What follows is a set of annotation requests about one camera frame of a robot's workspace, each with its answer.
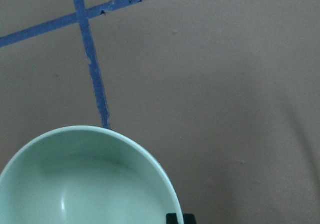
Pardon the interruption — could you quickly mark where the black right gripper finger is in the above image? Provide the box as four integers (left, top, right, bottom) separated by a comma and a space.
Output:
166, 213, 196, 224

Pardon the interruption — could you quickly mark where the green bowl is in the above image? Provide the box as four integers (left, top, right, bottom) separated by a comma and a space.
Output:
0, 126, 184, 223

